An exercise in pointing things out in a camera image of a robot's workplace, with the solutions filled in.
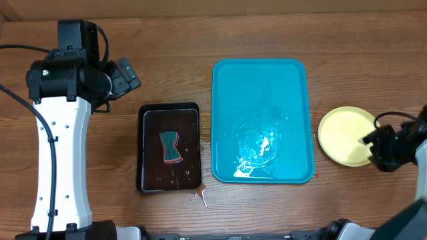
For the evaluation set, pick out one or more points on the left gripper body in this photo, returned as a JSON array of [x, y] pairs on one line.
[[118, 86]]

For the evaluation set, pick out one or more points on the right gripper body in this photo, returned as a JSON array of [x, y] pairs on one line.
[[395, 150]]

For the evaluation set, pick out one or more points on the yellow-green plate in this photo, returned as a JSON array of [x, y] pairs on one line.
[[340, 132]]

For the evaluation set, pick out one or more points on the green orange sponge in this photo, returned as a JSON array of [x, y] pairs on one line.
[[169, 140]]

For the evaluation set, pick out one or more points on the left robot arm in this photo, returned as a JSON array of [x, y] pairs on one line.
[[65, 93]]

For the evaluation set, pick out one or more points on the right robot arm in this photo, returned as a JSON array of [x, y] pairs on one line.
[[410, 223]]

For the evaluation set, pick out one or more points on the black water tray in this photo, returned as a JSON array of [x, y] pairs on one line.
[[153, 175]]

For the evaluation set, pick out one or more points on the teal plastic tray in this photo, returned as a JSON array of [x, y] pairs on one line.
[[260, 122]]

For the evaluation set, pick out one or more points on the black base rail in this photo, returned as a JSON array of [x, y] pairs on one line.
[[294, 235]]

